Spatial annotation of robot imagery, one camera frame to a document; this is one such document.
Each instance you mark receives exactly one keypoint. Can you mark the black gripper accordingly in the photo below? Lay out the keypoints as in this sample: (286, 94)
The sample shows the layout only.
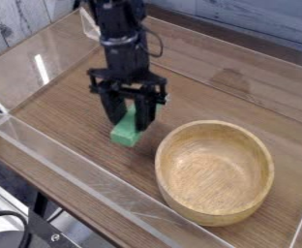
(126, 79)

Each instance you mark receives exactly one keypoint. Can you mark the green rectangular block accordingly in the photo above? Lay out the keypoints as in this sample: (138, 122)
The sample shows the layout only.
(123, 133)

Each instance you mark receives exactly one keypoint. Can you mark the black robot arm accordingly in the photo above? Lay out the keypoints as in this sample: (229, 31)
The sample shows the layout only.
(119, 19)

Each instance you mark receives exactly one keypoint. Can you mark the brown wooden bowl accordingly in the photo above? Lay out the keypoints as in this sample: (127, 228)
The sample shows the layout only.
(214, 172)

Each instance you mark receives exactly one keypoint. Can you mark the black metal table leg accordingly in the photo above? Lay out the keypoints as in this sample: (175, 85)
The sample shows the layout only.
(39, 205)

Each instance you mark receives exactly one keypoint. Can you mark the clear acrylic corner bracket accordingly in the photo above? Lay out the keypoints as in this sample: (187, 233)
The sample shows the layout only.
(89, 26)

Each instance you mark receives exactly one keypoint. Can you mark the clear acrylic tray wall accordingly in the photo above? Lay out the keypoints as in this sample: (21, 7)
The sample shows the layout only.
(54, 132)

